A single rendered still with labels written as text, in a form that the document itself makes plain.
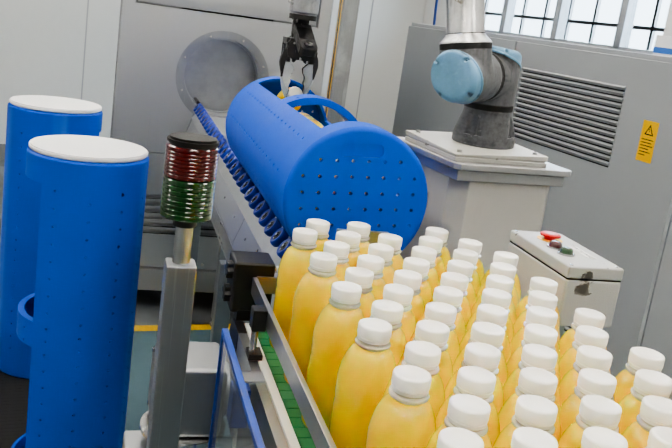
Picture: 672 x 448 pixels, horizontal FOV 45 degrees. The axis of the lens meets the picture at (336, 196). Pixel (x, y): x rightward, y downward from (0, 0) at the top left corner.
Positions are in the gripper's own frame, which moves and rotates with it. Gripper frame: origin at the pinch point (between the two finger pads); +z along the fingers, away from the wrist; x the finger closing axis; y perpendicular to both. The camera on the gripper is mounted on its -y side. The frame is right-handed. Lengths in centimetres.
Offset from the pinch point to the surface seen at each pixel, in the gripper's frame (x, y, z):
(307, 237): 15, -89, 12
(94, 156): 48, -16, 18
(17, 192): 71, 52, 45
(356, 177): 1, -64, 7
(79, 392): 48, -18, 76
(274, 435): 23, -114, 31
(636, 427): -8, -141, 14
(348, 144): 3, -63, 1
